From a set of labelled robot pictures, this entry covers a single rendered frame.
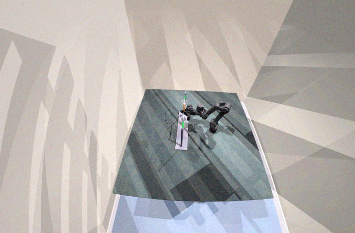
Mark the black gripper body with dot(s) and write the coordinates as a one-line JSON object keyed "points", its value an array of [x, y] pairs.
{"points": [[189, 114]]}

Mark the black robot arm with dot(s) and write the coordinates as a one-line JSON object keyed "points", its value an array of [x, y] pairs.
{"points": [[200, 111]]}

